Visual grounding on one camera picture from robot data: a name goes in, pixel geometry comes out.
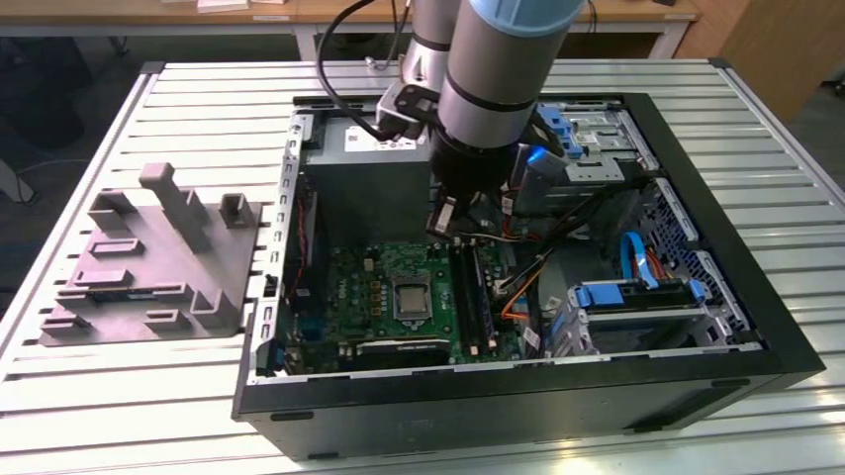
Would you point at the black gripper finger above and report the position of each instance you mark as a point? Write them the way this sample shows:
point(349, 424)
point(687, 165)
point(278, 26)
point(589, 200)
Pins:
point(441, 218)

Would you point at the hard disk in blue carrier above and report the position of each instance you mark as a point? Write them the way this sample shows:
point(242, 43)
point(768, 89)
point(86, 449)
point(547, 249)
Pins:
point(601, 294)

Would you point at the white box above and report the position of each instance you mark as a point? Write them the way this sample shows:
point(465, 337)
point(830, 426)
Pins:
point(225, 5)

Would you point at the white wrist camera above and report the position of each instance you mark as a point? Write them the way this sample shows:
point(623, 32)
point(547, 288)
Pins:
point(539, 173)

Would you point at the grey parts rack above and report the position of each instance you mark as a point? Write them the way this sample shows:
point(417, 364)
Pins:
point(165, 257)

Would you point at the green RAM stick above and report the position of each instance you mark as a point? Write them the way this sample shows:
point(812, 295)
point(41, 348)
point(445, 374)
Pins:
point(142, 296)

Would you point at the wooden desk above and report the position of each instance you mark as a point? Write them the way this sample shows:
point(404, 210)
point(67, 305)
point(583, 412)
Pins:
point(133, 17)

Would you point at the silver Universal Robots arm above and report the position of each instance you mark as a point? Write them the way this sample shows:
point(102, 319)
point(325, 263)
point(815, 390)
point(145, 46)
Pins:
point(489, 89)

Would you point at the green motherboard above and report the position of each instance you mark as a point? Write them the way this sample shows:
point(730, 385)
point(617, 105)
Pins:
point(409, 257)

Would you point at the silver drive cage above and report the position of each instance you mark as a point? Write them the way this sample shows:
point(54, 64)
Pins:
point(604, 170)

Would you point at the black RAM stick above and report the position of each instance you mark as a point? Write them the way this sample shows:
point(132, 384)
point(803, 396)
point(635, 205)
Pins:
point(484, 292)

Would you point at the white furniture leg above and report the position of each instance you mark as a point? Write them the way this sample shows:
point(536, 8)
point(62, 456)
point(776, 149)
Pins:
point(14, 183)

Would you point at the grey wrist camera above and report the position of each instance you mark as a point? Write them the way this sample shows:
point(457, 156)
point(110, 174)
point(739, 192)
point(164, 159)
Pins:
point(403, 106)

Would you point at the wooden cabinet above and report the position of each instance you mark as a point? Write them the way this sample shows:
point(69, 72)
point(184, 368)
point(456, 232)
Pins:
point(779, 49)

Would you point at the grey power supply unit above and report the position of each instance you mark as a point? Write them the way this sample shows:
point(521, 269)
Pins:
point(357, 178)

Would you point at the black PC case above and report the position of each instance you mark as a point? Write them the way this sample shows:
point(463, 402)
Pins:
point(463, 415)

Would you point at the blue drive bay latch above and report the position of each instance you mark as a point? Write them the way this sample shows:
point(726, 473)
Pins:
point(559, 126)

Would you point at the black graphics card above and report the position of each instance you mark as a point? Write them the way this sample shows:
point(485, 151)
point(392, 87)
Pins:
point(403, 348)

